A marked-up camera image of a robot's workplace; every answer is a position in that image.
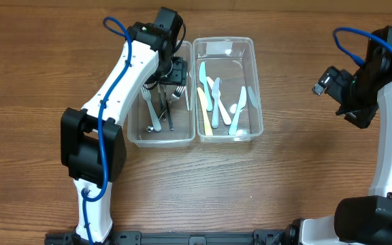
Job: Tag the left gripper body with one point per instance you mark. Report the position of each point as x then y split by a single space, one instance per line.
176 77

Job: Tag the matte steel fork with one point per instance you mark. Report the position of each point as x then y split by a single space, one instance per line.
162 106

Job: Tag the shiny steel fork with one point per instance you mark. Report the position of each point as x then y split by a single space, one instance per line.
174 97

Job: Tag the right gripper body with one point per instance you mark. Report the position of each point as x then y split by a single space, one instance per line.
347 111

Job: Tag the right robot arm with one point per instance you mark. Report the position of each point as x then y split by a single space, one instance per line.
367 219

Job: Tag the yellow plastic knife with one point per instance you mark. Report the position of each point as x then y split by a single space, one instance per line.
204 106

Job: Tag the right clear plastic container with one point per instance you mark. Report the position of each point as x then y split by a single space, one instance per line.
233 60

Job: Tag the clear plastic container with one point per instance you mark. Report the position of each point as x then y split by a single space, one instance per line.
233 60
175 108

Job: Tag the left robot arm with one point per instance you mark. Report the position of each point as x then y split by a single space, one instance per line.
92 142

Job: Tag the light blue plastic knife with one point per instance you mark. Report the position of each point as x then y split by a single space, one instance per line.
241 103

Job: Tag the dark handled steel fork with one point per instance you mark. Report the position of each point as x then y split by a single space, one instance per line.
169 115

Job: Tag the white plastic fork thin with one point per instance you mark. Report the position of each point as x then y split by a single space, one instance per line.
188 90

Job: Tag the pale white plastic knife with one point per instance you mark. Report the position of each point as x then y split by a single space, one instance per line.
215 95

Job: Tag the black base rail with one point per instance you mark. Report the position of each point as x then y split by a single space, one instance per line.
257 237

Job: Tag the mint green plastic knife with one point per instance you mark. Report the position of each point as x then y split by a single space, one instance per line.
203 80

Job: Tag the white plastic fork thick handle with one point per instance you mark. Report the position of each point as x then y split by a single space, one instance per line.
153 115

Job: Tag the left clear plastic container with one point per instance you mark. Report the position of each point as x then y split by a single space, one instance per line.
175 108

